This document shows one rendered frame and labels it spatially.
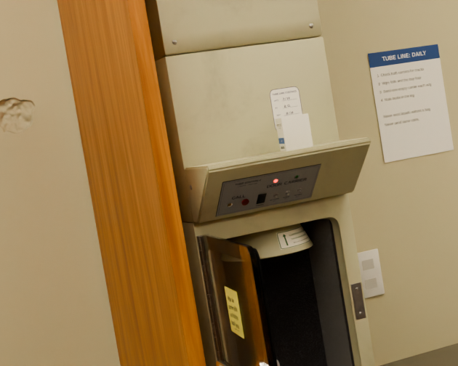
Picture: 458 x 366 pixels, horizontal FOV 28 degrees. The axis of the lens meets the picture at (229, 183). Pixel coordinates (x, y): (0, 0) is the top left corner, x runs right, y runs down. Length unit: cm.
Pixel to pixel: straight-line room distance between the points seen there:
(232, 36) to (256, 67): 7
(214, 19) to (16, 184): 60
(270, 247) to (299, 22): 43
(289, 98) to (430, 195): 77
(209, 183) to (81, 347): 64
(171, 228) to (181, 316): 15
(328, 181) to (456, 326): 88
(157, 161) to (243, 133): 22
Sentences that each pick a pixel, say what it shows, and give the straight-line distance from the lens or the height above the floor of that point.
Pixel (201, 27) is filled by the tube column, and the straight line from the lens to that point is 166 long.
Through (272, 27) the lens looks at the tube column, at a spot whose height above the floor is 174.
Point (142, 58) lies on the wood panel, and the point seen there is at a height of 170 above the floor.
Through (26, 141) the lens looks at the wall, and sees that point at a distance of 199.
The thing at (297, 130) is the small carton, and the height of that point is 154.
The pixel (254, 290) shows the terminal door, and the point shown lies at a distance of 134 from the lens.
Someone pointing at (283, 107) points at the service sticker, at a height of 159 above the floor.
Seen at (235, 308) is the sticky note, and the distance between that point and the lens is 147.
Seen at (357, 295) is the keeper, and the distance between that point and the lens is 178.
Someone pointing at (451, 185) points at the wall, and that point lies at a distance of 242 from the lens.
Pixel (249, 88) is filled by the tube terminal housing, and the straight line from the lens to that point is 168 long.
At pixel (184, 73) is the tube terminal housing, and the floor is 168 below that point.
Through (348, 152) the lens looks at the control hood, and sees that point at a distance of 164.
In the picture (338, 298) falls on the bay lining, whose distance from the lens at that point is 180.
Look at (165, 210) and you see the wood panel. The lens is 152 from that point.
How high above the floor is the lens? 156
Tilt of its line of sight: 3 degrees down
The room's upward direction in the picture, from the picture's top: 9 degrees counter-clockwise
